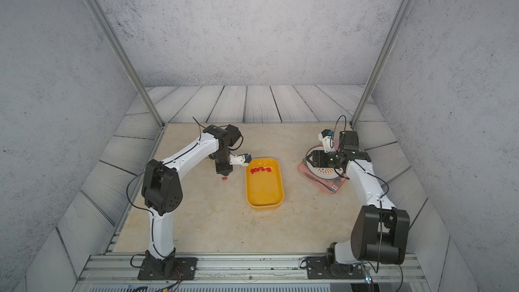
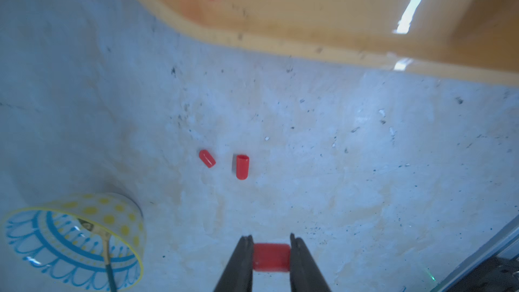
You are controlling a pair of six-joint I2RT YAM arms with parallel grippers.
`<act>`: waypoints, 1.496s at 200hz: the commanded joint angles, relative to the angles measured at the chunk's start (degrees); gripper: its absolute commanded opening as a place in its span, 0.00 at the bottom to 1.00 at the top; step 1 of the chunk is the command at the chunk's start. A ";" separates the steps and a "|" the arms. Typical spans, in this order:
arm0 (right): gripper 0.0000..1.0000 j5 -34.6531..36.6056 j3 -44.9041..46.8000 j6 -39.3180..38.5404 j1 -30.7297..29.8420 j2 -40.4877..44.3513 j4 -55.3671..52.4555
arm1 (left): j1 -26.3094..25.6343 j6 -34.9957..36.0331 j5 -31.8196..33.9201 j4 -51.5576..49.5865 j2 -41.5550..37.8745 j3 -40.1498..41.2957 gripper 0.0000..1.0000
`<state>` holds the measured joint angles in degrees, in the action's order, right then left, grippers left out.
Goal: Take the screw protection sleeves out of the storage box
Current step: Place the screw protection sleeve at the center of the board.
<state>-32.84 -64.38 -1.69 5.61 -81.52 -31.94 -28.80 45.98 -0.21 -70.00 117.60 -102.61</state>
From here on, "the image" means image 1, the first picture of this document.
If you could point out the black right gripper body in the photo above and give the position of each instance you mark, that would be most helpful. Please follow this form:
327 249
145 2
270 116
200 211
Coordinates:
329 160

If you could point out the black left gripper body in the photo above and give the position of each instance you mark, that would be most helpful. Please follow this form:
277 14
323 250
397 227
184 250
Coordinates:
223 161

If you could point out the yellow plastic storage box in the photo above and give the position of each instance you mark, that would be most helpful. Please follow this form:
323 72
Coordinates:
264 190

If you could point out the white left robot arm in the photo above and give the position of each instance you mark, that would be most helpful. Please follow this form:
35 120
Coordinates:
162 191

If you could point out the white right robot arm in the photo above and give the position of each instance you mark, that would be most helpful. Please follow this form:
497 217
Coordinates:
380 232

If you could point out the round printed white plate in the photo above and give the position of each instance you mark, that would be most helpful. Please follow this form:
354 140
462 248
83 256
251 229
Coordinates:
329 174

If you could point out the pink plastic tray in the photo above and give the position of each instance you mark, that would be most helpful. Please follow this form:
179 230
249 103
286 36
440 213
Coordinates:
336 184

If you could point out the metal fork on tray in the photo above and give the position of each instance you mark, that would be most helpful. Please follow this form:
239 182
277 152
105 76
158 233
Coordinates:
319 183

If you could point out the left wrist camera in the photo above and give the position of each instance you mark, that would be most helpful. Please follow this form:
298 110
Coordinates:
240 160

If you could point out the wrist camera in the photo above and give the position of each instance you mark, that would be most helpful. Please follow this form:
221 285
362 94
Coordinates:
326 139
240 160

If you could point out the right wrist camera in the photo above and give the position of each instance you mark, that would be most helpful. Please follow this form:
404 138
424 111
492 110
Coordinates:
326 139

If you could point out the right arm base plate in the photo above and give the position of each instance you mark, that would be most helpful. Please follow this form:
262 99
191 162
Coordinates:
334 267

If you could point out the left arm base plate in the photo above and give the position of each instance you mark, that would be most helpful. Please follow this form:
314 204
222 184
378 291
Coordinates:
169 269

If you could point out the aluminium front rail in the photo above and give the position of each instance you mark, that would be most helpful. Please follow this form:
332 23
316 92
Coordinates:
250 272

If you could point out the aluminium corner post right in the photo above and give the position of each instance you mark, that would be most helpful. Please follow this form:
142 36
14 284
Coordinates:
397 23

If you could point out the aluminium corner post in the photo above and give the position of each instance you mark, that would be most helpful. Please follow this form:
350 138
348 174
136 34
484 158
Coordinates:
397 23
116 46

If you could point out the aluminium corner post left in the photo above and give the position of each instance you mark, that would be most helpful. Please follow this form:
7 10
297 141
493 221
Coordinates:
116 46

